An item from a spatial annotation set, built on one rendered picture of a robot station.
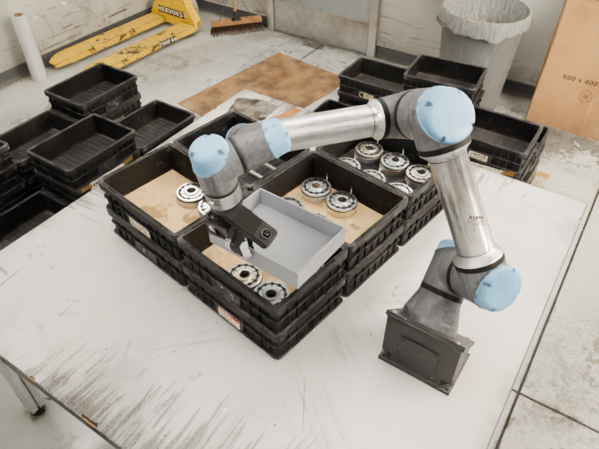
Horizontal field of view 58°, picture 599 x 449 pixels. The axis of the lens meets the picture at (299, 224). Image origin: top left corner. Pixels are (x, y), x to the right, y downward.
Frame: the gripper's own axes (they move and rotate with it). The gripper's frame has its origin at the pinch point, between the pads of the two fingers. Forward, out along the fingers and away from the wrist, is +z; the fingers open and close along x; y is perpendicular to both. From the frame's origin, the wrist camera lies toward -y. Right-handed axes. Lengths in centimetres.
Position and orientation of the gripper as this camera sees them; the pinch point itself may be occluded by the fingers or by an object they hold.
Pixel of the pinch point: (251, 253)
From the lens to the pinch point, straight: 128.8
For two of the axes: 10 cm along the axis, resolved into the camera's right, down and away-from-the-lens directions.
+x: -4.8, 7.4, -4.7
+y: -8.7, -3.3, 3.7
